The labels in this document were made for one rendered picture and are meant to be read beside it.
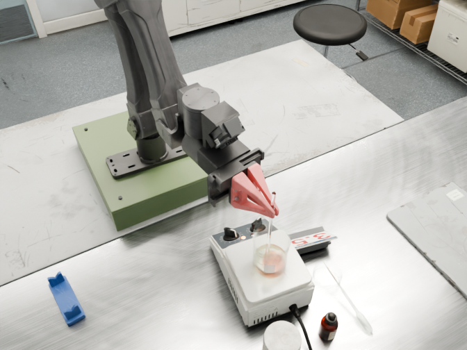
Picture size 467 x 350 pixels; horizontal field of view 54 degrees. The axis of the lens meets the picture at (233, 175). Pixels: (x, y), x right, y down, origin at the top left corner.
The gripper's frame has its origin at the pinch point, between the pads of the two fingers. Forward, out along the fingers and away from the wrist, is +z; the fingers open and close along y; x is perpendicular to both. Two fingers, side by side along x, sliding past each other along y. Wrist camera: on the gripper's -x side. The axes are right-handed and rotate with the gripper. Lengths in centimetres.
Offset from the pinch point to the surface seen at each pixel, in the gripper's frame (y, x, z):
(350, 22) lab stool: 132, 54, -89
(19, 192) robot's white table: -26, 26, -54
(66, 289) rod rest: -28.4, 24.5, -23.1
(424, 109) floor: 189, 118, -65
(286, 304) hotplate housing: 0.1, 20.3, 5.8
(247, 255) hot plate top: -0.8, 16.2, -4.2
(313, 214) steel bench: 20.9, 25.2, -7.6
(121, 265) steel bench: -17.6, 25.5, -21.8
